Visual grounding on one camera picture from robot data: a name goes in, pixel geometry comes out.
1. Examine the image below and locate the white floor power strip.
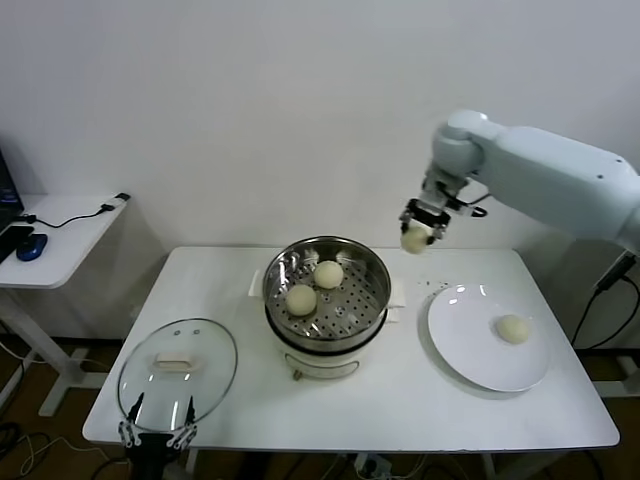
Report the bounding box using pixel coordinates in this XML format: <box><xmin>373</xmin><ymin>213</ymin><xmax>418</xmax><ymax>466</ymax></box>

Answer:
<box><xmin>354</xmin><ymin>453</ymin><xmax>394</xmax><ymax>479</ymax></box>

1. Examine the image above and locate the white electric cooking pot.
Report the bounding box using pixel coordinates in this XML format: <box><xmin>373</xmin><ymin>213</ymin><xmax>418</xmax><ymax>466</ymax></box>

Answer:
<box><xmin>267</xmin><ymin>304</ymin><xmax>405</xmax><ymax>384</ymax></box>

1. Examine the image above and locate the dark open laptop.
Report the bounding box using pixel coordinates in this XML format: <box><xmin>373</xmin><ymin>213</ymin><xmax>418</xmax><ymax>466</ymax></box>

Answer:
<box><xmin>0</xmin><ymin>144</ymin><xmax>26</xmax><ymax>236</ymax></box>

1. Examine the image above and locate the white steamed baozi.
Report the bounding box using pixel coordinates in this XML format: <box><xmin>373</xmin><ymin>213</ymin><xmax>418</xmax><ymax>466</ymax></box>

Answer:
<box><xmin>313</xmin><ymin>259</ymin><xmax>345</xmax><ymax>290</ymax></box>
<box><xmin>285</xmin><ymin>284</ymin><xmax>319</xmax><ymax>317</ymax></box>
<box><xmin>495</xmin><ymin>313</ymin><xmax>530</xmax><ymax>346</ymax></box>
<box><xmin>400</xmin><ymin>225</ymin><xmax>431</xmax><ymax>256</ymax></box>

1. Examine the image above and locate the round glass pot lid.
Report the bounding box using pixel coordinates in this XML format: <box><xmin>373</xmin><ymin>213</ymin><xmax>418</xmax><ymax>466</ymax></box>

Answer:
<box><xmin>117</xmin><ymin>317</ymin><xmax>239</xmax><ymax>432</ymax></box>

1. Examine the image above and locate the white side desk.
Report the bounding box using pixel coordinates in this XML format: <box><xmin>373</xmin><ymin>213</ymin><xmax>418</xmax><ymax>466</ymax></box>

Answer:
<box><xmin>0</xmin><ymin>193</ymin><xmax>132</xmax><ymax>419</ymax></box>

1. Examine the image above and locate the black hanging power cable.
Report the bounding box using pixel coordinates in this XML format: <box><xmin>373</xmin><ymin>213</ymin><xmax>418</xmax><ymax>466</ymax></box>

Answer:
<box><xmin>571</xmin><ymin>249</ymin><xmax>640</xmax><ymax>351</ymax></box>

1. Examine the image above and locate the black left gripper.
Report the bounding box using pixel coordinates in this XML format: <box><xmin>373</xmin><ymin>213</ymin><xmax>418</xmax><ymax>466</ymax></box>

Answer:
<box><xmin>117</xmin><ymin>391</ymin><xmax>199</xmax><ymax>480</ymax></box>

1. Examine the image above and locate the large white round plate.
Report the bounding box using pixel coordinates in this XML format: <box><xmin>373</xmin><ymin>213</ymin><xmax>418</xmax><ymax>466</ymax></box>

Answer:
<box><xmin>427</xmin><ymin>283</ymin><xmax>551</xmax><ymax>394</ymax></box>

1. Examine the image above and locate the perforated steel steamer basket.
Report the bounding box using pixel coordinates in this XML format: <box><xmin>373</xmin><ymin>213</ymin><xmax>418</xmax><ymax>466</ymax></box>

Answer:
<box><xmin>248</xmin><ymin>235</ymin><xmax>409</xmax><ymax>352</ymax></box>

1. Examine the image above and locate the white desk with shaded panel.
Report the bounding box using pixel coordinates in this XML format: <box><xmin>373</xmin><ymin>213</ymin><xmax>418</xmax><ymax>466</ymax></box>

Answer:
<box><xmin>574</xmin><ymin>183</ymin><xmax>640</xmax><ymax>399</ymax></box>

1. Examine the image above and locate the blue computer mouse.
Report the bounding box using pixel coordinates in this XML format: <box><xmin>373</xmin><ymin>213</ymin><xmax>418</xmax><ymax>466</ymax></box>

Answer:
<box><xmin>17</xmin><ymin>233</ymin><xmax>50</xmax><ymax>262</ymax></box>

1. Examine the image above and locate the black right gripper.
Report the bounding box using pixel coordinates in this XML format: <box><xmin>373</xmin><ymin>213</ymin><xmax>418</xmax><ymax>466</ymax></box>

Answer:
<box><xmin>398</xmin><ymin>197</ymin><xmax>452</xmax><ymax>247</ymax></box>

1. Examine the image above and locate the black flat phone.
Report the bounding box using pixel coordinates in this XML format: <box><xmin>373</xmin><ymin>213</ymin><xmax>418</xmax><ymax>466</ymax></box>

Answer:
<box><xmin>0</xmin><ymin>224</ymin><xmax>37</xmax><ymax>264</ymax></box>

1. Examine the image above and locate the black adapter cable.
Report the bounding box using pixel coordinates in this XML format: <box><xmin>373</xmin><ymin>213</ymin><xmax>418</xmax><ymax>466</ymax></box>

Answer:
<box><xmin>19</xmin><ymin>192</ymin><xmax>132</xmax><ymax>229</ymax></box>

